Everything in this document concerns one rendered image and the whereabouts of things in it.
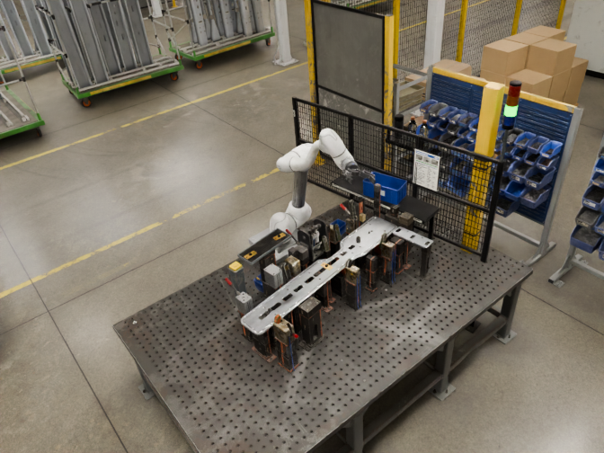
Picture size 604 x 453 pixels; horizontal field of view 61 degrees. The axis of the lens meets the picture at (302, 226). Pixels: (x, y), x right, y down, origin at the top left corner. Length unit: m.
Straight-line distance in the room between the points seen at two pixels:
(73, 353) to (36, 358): 0.31
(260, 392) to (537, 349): 2.29
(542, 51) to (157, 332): 5.71
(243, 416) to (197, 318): 0.87
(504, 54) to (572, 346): 3.91
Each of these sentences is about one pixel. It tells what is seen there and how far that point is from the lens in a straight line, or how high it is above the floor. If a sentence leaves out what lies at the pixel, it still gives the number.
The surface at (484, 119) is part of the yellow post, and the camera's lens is 3.55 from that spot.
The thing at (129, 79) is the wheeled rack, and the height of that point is 0.27.
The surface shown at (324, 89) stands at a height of 1.04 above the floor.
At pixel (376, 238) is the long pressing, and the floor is 1.00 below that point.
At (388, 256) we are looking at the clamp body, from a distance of 3.61.
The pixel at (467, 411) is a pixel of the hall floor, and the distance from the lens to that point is 4.01.
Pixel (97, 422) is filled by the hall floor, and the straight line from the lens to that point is 4.29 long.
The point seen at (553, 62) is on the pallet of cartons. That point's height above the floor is 0.91.
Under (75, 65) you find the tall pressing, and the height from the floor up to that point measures 0.67.
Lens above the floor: 3.27
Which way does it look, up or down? 36 degrees down
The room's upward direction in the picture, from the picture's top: 5 degrees counter-clockwise
